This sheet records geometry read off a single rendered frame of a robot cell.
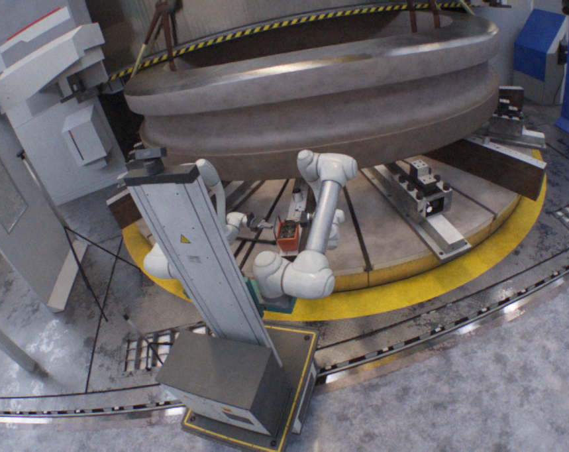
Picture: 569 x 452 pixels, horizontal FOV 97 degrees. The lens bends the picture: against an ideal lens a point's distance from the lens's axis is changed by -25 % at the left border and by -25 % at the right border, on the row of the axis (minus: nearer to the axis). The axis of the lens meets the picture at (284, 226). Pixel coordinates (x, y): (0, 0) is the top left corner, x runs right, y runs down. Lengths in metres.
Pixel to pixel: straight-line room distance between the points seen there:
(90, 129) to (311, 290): 4.88
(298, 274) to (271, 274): 0.13
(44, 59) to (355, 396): 4.25
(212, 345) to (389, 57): 2.18
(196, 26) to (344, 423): 5.25
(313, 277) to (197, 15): 4.61
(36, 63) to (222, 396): 3.66
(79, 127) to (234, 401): 5.01
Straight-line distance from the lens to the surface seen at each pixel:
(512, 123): 4.46
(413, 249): 2.78
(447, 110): 3.12
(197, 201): 1.21
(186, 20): 5.46
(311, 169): 1.75
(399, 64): 2.57
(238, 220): 2.47
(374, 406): 2.38
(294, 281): 1.50
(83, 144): 5.91
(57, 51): 3.95
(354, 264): 2.67
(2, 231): 4.05
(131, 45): 5.62
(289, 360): 2.23
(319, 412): 2.39
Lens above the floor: 2.25
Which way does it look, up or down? 38 degrees down
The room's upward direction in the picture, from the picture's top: 15 degrees counter-clockwise
